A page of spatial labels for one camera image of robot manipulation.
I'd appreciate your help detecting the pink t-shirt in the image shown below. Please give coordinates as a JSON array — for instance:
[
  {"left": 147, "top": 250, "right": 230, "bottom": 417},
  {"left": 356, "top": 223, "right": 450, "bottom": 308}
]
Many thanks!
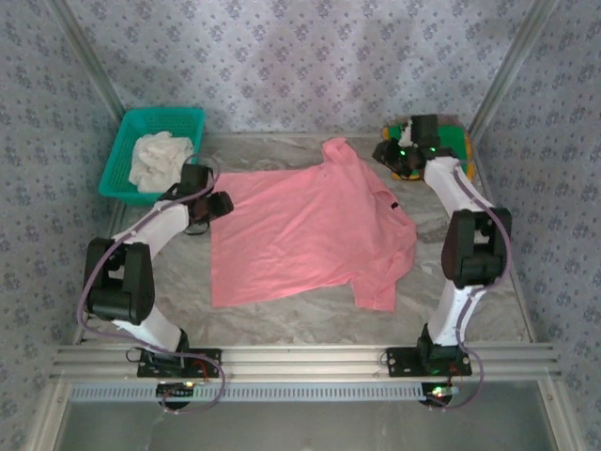
[{"left": 209, "top": 136, "right": 418, "bottom": 312}]

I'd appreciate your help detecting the stack of folded clothes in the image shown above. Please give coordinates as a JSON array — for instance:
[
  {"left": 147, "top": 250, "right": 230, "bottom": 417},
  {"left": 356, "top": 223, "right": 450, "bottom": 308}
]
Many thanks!
[{"left": 382, "top": 126, "right": 474, "bottom": 182}]

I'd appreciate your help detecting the folded green t-shirt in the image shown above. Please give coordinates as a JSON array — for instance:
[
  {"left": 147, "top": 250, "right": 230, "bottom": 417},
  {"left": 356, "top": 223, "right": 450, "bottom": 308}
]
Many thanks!
[{"left": 384, "top": 121, "right": 470, "bottom": 180}]

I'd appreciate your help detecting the crumpled white t-shirt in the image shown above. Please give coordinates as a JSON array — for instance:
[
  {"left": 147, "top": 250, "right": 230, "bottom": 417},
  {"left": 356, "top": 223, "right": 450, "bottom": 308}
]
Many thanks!
[{"left": 130, "top": 131, "right": 195, "bottom": 194}]

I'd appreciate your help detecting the teal plastic basket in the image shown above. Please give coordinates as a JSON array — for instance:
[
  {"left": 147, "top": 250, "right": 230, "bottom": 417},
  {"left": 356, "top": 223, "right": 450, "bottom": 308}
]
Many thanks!
[{"left": 98, "top": 107, "right": 207, "bottom": 207}]

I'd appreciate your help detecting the black left controller board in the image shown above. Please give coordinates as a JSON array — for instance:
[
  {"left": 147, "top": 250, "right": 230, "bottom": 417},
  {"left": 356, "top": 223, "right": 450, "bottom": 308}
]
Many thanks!
[{"left": 156, "top": 381, "right": 196, "bottom": 409}]

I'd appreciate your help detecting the black controller board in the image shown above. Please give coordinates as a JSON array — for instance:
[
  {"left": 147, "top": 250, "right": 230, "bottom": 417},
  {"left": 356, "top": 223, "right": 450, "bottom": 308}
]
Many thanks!
[
  {"left": 156, "top": 381, "right": 196, "bottom": 409},
  {"left": 420, "top": 382, "right": 459, "bottom": 409}
]

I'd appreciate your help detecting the black right controller board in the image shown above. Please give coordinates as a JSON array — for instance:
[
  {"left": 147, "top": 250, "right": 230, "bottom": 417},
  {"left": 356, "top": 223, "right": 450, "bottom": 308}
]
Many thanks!
[{"left": 420, "top": 382, "right": 459, "bottom": 409}]

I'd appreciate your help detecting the aluminium frame post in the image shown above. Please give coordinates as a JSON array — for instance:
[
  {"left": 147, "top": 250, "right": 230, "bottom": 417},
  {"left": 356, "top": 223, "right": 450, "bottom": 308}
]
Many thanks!
[
  {"left": 467, "top": 0, "right": 562, "bottom": 344},
  {"left": 44, "top": 0, "right": 131, "bottom": 347}
]

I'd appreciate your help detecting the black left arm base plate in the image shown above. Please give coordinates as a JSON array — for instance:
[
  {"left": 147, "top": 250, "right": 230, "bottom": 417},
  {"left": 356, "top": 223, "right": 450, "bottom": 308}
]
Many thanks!
[{"left": 136, "top": 348, "right": 223, "bottom": 380}]

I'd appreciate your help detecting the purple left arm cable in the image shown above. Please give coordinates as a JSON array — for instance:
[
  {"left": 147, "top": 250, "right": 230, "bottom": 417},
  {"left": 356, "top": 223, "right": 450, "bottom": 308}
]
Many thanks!
[{"left": 77, "top": 154, "right": 226, "bottom": 415}]

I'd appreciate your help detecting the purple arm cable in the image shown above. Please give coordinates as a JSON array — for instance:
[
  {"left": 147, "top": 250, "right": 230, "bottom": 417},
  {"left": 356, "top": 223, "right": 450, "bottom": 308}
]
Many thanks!
[
  {"left": 422, "top": 157, "right": 514, "bottom": 413},
  {"left": 77, "top": 154, "right": 226, "bottom": 415}
]

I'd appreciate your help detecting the aluminium mounting rail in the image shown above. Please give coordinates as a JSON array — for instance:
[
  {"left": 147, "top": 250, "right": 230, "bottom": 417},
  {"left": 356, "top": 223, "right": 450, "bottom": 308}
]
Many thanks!
[{"left": 51, "top": 344, "right": 562, "bottom": 380}]

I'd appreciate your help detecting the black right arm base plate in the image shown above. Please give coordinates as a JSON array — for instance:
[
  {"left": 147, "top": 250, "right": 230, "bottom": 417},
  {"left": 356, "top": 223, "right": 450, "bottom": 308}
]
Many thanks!
[{"left": 385, "top": 346, "right": 473, "bottom": 378}]

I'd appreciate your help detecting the grey slotted cable duct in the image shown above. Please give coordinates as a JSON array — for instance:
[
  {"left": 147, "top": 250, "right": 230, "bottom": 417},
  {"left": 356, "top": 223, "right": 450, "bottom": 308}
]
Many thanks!
[{"left": 68, "top": 382, "right": 466, "bottom": 404}]

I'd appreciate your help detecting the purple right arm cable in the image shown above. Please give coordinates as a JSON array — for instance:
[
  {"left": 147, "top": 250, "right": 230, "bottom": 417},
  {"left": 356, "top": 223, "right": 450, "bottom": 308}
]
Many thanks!
[{"left": 422, "top": 157, "right": 514, "bottom": 413}]

